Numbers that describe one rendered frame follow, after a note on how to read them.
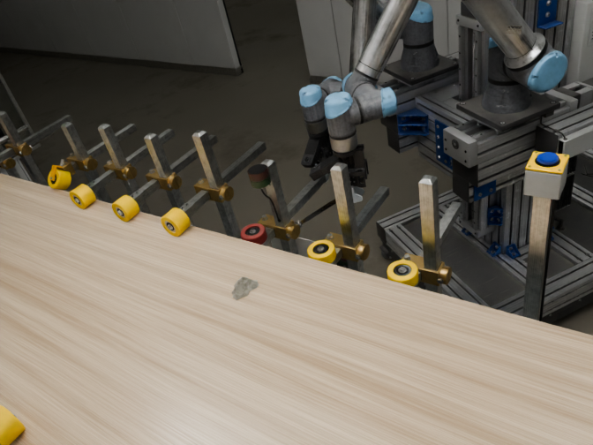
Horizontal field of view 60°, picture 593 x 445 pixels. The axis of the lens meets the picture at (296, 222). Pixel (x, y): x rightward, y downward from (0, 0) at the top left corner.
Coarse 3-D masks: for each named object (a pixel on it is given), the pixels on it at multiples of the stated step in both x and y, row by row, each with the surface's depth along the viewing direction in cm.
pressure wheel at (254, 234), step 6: (246, 228) 162; (252, 228) 162; (258, 228) 161; (264, 228) 160; (240, 234) 160; (246, 234) 160; (252, 234) 160; (258, 234) 158; (264, 234) 159; (246, 240) 158; (252, 240) 158; (258, 240) 158; (264, 240) 160
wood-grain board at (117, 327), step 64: (0, 192) 219; (64, 192) 208; (0, 256) 179; (64, 256) 171; (128, 256) 164; (192, 256) 157; (256, 256) 151; (0, 320) 151; (64, 320) 145; (128, 320) 140; (192, 320) 135; (256, 320) 131; (320, 320) 126; (384, 320) 122; (448, 320) 119; (512, 320) 115; (0, 384) 130; (64, 384) 126; (128, 384) 122; (192, 384) 118; (256, 384) 115; (320, 384) 112; (384, 384) 108; (448, 384) 106; (512, 384) 103; (576, 384) 100
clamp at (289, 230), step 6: (270, 216) 171; (258, 222) 170; (264, 222) 169; (270, 222) 168; (276, 228) 166; (282, 228) 165; (288, 228) 165; (294, 228) 164; (276, 234) 168; (282, 234) 166; (288, 234) 164; (294, 234) 165; (288, 240) 167
